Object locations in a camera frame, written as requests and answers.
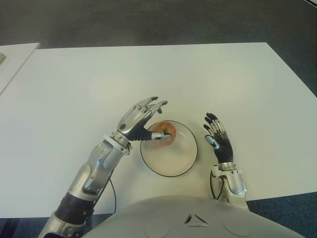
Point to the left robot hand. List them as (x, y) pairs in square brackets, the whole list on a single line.
[(133, 121)]

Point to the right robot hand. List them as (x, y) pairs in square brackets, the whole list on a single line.
[(224, 148)]

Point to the red yellow apple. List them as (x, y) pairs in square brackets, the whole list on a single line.
[(164, 127)]

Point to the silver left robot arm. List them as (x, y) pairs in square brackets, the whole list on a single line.
[(99, 163)]

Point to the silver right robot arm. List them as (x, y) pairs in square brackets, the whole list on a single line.
[(234, 183)]

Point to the white plate with black rim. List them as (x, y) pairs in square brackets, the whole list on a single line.
[(171, 161)]

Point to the grey robot torso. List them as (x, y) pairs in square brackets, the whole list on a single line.
[(185, 220)]

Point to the neighbouring white table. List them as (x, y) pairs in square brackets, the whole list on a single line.
[(15, 64)]

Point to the green item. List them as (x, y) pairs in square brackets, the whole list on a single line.
[(2, 59)]

